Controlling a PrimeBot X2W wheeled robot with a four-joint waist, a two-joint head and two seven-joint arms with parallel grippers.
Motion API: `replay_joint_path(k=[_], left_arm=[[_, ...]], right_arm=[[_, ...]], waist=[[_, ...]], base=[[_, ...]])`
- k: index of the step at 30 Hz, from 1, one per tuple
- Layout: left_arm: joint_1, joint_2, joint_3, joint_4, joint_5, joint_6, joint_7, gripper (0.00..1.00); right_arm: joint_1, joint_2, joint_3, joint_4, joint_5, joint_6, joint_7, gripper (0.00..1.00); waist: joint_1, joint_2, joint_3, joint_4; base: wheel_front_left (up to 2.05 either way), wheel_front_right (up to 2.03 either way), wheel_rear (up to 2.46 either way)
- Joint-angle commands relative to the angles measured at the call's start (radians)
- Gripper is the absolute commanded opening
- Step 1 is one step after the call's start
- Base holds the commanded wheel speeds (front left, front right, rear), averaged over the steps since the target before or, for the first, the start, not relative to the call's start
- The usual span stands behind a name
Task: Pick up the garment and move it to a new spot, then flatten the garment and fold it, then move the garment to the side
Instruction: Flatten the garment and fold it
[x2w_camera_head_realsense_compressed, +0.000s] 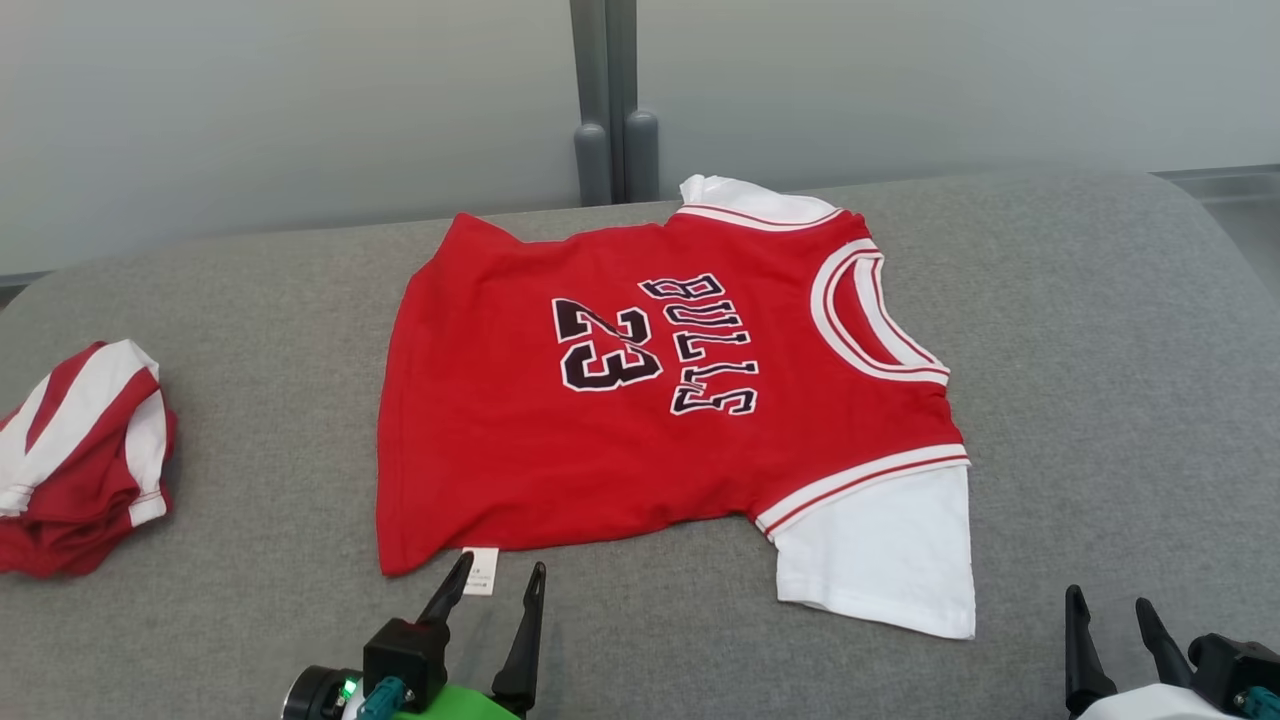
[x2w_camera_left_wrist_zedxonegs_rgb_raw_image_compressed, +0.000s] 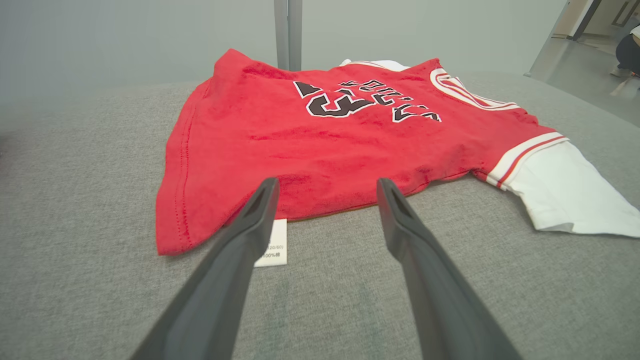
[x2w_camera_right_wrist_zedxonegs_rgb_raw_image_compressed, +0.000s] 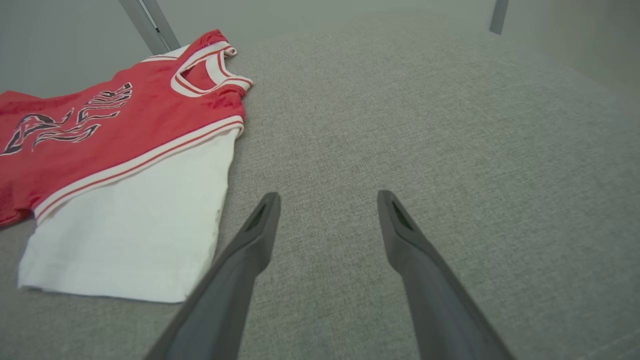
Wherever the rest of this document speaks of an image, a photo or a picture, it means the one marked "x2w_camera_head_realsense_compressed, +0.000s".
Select red Bulls jersey white sleeves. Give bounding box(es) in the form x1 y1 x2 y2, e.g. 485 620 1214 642
376 175 977 641

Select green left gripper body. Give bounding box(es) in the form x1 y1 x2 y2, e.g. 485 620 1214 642
390 683 523 720

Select grey vertical partition post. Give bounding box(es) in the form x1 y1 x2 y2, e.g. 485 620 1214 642
570 0 639 206

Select grey cylinder post foot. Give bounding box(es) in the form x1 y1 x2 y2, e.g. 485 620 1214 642
624 109 661 201
574 122 613 208

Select grey fabric sofa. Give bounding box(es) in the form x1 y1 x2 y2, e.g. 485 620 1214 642
0 170 1280 720

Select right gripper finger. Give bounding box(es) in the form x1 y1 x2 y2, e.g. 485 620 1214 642
1135 598 1196 689
1064 585 1118 716

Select red shorts white stripe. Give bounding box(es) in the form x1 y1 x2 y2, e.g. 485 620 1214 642
0 340 178 579

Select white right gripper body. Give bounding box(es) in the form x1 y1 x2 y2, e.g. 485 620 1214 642
1075 683 1251 720

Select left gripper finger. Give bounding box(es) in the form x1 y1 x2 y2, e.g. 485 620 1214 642
491 562 547 716
418 551 475 626

